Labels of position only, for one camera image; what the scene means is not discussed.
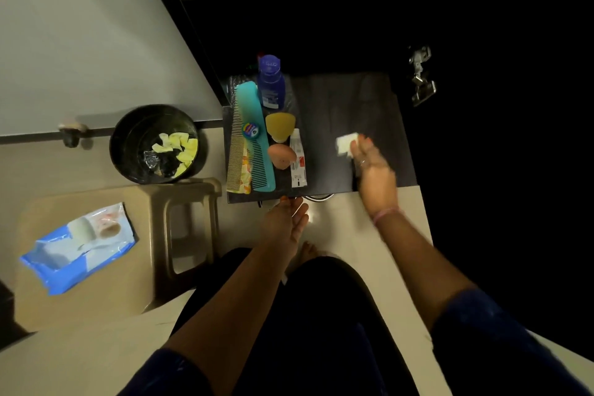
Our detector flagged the person's right hand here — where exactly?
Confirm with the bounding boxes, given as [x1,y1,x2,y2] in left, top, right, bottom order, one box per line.
[348,134,400,220]

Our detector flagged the person's left hand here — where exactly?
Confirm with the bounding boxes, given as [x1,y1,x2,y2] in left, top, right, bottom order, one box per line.
[259,196,311,271]

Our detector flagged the white wet wipe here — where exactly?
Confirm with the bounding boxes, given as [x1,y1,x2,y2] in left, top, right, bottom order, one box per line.
[335,132,361,159]

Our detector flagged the white tube with red label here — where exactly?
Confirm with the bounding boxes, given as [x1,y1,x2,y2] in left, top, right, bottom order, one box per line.
[289,127,309,189]

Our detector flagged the pink makeup sponge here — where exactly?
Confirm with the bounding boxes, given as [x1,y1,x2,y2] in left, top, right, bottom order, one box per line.
[267,144,298,171]

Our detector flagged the brown fine-tooth comb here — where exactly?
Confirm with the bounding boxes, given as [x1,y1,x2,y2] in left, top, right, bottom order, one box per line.
[226,105,247,192]

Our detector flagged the yellow makeup sponge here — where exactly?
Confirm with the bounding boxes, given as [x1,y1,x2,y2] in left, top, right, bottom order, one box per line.
[265,111,297,144]

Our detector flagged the teal wide-tooth comb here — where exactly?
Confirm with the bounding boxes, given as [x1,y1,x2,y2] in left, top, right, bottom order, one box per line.
[234,80,277,194]

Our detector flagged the blue plastic bottle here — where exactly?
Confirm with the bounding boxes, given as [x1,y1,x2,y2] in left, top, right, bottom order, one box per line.
[256,54,286,110]

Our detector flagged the person's left forearm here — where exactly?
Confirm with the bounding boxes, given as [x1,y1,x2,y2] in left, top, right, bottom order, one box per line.
[162,247,288,387]

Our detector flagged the person's right forearm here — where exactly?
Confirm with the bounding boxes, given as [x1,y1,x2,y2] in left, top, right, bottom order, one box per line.
[376,210,479,332]

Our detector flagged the person's bare foot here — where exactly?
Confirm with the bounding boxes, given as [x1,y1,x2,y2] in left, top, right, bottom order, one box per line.
[299,241,321,267]

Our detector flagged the person's dark trousers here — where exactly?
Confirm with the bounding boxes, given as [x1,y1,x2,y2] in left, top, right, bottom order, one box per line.
[171,247,421,396]

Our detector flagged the pink wrist thread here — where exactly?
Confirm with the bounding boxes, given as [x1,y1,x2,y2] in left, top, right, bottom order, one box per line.
[371,206,402,227]

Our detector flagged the metal cabinet hinge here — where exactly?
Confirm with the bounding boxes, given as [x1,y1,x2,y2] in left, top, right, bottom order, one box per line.
[407,45,438,108]

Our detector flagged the yellow crumpled wipes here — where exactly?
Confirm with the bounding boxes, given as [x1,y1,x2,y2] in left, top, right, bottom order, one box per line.
[152,132,199,179]

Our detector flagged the beige plastic stool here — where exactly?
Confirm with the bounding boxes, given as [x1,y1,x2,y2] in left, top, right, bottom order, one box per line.
[14,177,223,334]

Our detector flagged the black round waste bin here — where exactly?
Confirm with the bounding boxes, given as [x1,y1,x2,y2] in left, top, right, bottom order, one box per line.
[109,104,207,186]

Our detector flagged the blue patterned left sleeve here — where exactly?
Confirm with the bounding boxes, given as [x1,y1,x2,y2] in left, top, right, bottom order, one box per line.
[116,346,214,396]

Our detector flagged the blue patterned sleeve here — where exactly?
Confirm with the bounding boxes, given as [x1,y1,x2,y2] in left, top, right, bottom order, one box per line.
[429,288,594,396]
[116,346,214,396]

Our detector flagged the blue patterned right sleeve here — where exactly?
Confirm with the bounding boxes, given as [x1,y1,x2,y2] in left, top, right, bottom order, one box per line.
[429,288,594,396]

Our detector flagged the blue wet wipes pack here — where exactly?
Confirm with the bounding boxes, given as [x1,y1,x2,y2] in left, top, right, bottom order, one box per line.
[19,202,138,297]

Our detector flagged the beige door knob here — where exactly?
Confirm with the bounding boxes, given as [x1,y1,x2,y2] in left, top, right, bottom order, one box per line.
[58,118,90,149]

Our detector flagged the pale cabinet door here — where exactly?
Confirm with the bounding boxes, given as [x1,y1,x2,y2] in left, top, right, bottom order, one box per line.
[0,0,225,139]

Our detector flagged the dark furniture piece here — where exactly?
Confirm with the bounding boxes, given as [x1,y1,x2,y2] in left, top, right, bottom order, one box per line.
[0,279,31,351]

